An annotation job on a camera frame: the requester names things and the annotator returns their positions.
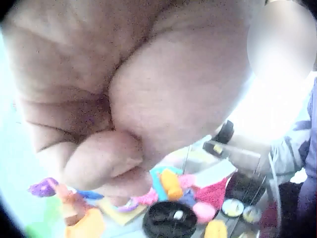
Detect person's left hand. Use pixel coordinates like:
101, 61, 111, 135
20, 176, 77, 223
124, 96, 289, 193
1, 0, 266, 207

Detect person's left fingers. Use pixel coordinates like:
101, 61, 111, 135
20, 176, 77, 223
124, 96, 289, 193
61, 130, 153, 207

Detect blue toy piece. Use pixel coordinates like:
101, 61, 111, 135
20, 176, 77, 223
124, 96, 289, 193
76, 190, 104, 200

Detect yellow flat sheet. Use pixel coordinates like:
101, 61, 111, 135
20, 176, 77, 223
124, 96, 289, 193
99, 198, 148, 226

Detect orange toy figure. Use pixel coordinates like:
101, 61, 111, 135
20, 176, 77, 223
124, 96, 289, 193
56, 183, 106, 238

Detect purple toy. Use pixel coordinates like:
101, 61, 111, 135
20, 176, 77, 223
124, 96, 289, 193
28, 177, 60, 197

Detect orange yellow soft toy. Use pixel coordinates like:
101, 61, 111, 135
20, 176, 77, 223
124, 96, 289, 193
160, 171, 184, 201

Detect pink plush toy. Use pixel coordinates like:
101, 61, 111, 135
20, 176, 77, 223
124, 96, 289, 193
139, 174, 198, 205

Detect green toy piece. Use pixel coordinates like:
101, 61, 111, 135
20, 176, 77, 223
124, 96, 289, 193
24, 196, 67, 238

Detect white flat piece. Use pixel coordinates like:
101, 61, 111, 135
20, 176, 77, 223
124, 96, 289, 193
197, 160, 236, 187

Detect pink ball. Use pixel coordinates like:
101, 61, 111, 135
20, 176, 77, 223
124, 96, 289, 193
193, 203, 215, 223

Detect red fluffy cloth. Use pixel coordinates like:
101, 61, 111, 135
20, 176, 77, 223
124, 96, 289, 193
196, 177, 229, 216

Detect black wrist band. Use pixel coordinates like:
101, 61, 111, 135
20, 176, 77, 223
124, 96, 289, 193
203, 120, 235, 159

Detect yellow rounded toy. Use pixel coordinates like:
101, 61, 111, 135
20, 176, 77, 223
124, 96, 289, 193
204, 219, 229, 238

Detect round yellow tin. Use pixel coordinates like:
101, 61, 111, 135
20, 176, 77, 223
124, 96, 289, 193
222, 198, 244, 217
243, 206, 262, 222

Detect person's body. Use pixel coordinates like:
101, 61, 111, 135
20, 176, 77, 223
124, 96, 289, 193
296, 77, 317, 225

